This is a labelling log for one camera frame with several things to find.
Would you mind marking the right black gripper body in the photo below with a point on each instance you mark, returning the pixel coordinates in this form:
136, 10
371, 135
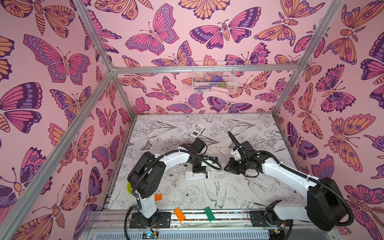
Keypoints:
233, 165

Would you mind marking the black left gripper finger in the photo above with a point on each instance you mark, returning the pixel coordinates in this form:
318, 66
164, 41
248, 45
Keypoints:
195, 171
203, 170

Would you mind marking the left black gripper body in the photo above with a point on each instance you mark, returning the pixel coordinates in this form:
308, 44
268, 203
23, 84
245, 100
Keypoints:
196, 162

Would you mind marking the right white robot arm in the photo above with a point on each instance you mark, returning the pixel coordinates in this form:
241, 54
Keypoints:
323, 204

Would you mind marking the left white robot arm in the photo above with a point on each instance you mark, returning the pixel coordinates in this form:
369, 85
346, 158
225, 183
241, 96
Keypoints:
145, 177

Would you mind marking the white remote control far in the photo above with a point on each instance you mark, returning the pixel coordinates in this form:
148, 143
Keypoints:
198, 130

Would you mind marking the orange brick on table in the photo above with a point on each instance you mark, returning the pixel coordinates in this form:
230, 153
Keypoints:
158, 197

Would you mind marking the small circuit board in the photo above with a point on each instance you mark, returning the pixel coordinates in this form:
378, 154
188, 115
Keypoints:
149, 235

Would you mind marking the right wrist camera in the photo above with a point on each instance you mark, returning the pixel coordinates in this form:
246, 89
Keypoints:
236, 155

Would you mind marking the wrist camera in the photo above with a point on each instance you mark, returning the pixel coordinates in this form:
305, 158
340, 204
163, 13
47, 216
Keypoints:
236, 155
213, 159

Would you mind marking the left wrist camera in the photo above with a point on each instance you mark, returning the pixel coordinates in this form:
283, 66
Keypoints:
213, 159

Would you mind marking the green brick on rail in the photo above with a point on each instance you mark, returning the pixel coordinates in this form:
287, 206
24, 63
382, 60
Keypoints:
209, 214

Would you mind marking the orange brick on rail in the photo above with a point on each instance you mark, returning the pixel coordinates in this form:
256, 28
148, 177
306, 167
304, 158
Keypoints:
180, 215

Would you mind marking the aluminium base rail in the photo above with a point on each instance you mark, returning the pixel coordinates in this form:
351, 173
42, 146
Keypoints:
229, 225

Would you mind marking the white wire basket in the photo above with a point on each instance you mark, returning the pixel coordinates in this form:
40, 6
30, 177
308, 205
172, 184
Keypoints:
216, 79

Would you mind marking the aluminium cage frame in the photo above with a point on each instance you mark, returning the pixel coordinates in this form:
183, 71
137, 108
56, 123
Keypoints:
66, 120

